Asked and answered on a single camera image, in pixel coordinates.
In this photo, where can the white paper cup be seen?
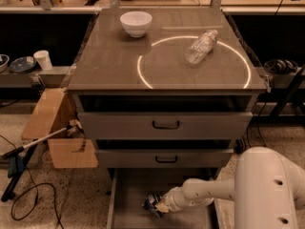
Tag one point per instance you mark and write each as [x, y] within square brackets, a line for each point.
[43, 59]

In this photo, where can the grey drawer cabinet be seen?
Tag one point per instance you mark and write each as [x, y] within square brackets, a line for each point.
[120, 74]

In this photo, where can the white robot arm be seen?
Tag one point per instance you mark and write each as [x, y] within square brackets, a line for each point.
[267, 190]

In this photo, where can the blue chip bag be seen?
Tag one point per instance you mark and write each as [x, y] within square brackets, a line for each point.
[149, 205]

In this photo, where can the clear plastic water bottle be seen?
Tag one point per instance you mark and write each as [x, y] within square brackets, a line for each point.
[201, 46]

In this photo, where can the metal bowl at left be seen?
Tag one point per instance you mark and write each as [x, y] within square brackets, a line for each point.
[4, 60]

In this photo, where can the wooden stool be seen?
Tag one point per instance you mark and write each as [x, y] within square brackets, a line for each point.
[54, 111]

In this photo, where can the top grey drawer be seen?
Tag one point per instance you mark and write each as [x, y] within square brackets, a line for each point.
[165, 126]

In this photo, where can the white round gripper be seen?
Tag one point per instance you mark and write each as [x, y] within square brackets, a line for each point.
[171, 198]

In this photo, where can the white ceramic bowl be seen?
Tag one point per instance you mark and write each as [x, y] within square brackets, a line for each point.
[136, 23]

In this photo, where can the bottom open grey drawer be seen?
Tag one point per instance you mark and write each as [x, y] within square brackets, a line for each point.
[129, 190]

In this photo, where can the blue grey plate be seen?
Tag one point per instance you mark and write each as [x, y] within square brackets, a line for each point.
[24, 64]

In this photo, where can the black grabber tool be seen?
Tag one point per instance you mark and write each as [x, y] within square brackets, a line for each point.
[18, 161]

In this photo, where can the grey side shelf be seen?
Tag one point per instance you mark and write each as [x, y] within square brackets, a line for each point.
[50, 79]

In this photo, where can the middle grey drawer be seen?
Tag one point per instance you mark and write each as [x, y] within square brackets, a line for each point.
[198, 158]

